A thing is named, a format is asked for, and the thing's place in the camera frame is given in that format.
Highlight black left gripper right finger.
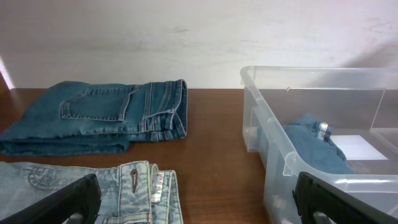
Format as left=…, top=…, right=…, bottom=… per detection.
left=292, top=172, right=397, bottom=224

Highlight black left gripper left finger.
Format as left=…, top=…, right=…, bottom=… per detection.
left=1, top=174, right=101, bottom=224

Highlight light blue jeans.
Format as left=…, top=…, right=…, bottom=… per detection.
left=1, top=161, right=183, bottom=224

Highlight medium blue jeans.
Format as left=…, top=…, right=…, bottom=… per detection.
left=283, top=114, right=354, bottom=174

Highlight clear plastic storage bin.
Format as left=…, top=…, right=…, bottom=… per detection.
left=240, top=66, right=397, bottom=223

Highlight white label in bin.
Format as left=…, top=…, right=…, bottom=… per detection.
left=331, top=135, right=387, bottom=161

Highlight dark blue folded jeans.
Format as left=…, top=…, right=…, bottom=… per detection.
left=1, top=79, right=188, bottom=156

